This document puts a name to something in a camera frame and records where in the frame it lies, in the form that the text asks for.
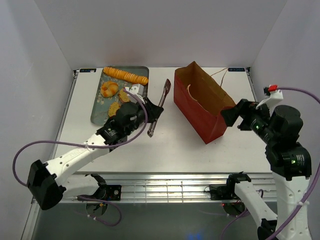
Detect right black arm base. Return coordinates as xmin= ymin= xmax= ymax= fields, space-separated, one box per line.
xmin=203 ymin=184 xmax=240 ymax=200

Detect sliced bread piece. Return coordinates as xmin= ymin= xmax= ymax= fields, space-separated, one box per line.
xmin=108 ymin=101 xmax=121 ymax=117
xmin=118 ymin=88 xmax=130 ymax=104

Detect purple cable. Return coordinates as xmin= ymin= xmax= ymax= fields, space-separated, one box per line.
xmin=219 ymin=86 xmax=320 ymax=240
xmin=12 ymin=89 xmax=148 ymax=187

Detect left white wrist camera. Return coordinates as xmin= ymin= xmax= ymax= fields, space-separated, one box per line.
xmin=124 ymin=84 xmax=145 ymax=104

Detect round striped bun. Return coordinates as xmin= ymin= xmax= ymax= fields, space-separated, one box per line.
xmin=100 ymin=81 xmax=119 ymax=98

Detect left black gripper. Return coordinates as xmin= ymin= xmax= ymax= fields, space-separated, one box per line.
xmin=125 ymin=97 xmax=165 ymax=136

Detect metal serving tongs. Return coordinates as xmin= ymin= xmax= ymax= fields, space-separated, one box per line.
xmin=147 ymin=78 xmax=171 ymax=138

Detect aluminium frame rail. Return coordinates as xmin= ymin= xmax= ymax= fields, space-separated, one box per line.
xmin=31 ymin=173 xmax=278 ymax=205

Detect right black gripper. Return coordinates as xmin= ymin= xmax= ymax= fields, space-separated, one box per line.
xmin=219 ymin=98 xmax=277 ymax=144

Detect long orange baguette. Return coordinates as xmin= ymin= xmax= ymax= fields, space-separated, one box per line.
xmin=102 ymin=67 xmax=149 ymax=86

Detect floral metal tray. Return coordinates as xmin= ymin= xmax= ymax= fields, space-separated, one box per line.
xmin=90 ymin=65 xmax=150 ymax=126

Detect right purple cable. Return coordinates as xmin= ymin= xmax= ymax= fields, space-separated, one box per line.
xmin=219 ymin=86 xmax=320 ymax=240

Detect red paper bag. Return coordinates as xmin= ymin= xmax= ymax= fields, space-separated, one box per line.
xmin=173 ymin=61 xmax=236 ymax=144

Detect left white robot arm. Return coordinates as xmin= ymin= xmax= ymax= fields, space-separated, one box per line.
xmin=26 ymin=97 xmax=164 ymax=210

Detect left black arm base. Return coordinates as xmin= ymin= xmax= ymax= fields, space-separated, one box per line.
xmin=77 ymin=173 xmax=122 ymax=201

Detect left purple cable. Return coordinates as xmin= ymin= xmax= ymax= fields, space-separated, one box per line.
xmin=12 ymin=89 xmax=148 ymax=187

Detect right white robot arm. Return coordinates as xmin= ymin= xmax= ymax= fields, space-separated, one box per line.
xmin=221 ymin=99 xmax=312 ymax=240

